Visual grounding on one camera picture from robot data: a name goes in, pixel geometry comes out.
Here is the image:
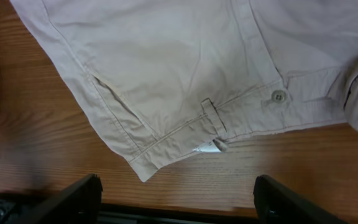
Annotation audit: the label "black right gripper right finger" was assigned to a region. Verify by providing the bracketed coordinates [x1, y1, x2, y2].
[253, 175, 346, 224]

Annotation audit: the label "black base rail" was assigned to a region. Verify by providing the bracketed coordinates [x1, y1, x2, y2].
[0, 194, 259, 224]

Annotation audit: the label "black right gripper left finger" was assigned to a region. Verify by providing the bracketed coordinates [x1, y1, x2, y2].
[20, 174, 103, 224]

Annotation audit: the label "beige cotton shorts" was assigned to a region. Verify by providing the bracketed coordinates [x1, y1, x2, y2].
[12, 0, 358, 181]

